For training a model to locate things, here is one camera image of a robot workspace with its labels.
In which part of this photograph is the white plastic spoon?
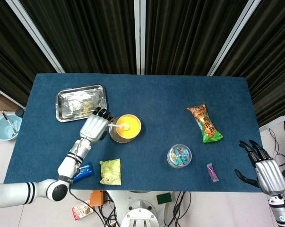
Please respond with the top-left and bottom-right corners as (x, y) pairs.
(107, 122), (130, 131)

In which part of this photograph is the white frame post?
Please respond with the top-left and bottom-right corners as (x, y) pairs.
(5, 0), (65, 73)
(133, 0), (147, 75)
(207, 0), (262, 76)

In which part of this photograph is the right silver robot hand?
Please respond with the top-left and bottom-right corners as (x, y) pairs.
(234, 139), (285, 196)

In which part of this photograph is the orange box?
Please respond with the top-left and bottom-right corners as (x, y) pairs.
(89, 190), (105, 208)

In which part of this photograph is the blue felt table cloth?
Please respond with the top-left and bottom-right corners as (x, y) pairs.
(3, 72), (269, 192)

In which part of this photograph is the metal spoon with black handle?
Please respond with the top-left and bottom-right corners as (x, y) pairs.
(1, 111), (18, 137)

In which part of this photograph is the red white food packet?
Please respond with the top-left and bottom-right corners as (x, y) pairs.
(71, 200), (95, 221)

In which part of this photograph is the orange green snack bag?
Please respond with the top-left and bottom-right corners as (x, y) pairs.
(186, 103), (224, 144)

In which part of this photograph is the thin black floor cable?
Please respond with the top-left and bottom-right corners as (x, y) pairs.
(268, 127), (285, 171)

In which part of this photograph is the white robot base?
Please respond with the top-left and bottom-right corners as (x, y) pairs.
(106, 190), (175, 227)

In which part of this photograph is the black pleated curtain panel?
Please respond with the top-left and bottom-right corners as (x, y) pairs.
(144, 0), (249, 76)
(0, 0), (58, 107)
(213, 0), (285, 128)
(19, 0), (137, 74)

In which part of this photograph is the black cable bundle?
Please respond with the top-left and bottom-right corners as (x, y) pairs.
(164, 191), (192, 227)

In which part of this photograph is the clear round candy container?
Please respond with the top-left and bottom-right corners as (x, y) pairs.
(166, 143), (193, 169)

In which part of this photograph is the green block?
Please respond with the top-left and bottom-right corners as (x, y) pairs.
(156, 192), (173, 205)

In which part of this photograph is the rectangular metal tray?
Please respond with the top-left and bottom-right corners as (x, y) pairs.
(55, 84), (108, 123)

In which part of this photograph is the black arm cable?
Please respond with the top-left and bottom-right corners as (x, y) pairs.
(69, 184), (121, 227)

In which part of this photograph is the light blue bowl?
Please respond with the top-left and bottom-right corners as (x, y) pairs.
(0, 113), (23, 142)

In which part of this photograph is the yellow green snack packet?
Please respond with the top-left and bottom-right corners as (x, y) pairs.
(99, 158), (122, 186)

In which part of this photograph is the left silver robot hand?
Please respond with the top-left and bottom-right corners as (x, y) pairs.
(79, 106), (114, 143)

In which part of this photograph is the small pink candy packet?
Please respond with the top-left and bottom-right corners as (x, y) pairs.
(206, 163), (220, 183)

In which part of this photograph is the metal bowl of yellow sauce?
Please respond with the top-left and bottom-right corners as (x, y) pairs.
(108, 114), (142, 144)

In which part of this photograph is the blue cookie packet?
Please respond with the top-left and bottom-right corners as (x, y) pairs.
(72, 161), (95, 182)

